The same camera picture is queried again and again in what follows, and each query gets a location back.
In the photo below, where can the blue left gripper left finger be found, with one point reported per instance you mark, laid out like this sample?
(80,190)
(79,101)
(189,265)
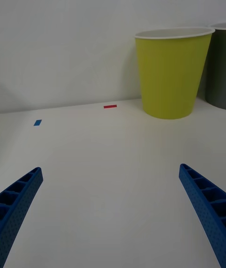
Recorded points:
(16,211)

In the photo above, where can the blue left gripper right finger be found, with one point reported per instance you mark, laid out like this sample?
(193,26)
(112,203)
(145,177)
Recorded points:
(209,211)

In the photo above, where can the yellow-green plastic waste bin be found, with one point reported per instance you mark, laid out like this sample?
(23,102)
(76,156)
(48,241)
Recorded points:
(171,75)

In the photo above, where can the grey plastic waste bin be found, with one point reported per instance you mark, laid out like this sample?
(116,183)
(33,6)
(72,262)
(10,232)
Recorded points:
(217,68)

